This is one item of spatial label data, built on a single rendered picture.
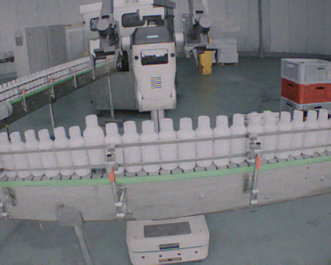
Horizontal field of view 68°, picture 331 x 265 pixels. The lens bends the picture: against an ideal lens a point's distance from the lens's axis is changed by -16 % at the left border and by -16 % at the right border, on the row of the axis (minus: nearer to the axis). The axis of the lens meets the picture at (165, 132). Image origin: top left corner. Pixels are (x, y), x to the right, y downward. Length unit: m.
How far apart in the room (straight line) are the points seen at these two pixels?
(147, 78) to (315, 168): 0.96
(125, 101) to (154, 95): 3.26
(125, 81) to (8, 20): 10.64
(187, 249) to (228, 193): 0.89
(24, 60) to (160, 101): 5.54
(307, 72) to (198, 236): 2.06
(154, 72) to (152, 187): 0.75
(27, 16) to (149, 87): 12.80
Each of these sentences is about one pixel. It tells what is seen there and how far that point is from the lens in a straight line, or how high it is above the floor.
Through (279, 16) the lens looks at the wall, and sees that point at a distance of 14.38.
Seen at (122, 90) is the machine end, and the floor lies 0.45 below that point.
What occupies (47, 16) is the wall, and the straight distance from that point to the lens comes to 13.73.
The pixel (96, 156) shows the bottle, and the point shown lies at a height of 1.07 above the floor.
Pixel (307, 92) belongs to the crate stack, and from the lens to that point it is 3.15.
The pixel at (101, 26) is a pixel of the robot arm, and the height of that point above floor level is 1.49.
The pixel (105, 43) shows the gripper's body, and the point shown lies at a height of 1.41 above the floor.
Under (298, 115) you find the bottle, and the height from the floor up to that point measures 1.16.
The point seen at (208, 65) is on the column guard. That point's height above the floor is 0.27.
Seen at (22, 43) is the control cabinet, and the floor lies 1.52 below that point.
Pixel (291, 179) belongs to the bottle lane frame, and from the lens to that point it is 1.08.
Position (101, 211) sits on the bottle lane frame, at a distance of 1.01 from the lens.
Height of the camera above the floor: 1.46
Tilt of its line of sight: 21 degrees down
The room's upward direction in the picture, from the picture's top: 3 degrees counter-clockwise
